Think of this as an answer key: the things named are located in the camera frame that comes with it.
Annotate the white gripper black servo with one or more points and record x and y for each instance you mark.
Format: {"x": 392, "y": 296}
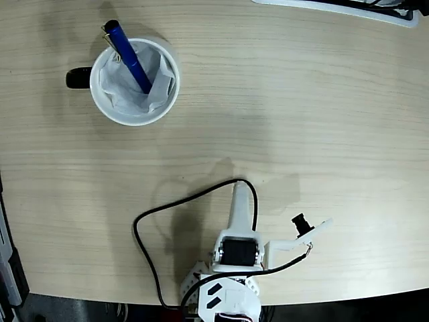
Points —
{"x": 236, "y": 252}

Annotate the blue metallic pen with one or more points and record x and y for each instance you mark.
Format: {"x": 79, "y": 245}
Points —
{"x": 129, "y": 53}

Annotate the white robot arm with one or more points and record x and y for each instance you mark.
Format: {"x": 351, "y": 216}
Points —
{"x": 228, "y": 298}

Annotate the white tissue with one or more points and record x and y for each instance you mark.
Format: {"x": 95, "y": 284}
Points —
{"x": 117, "y": 87}

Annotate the dark grey equipment box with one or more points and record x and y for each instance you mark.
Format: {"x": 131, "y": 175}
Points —
{"x": 10, "y": 268}

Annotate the black device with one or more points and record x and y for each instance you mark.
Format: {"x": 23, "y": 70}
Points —
{"x": 422, "y": 6}

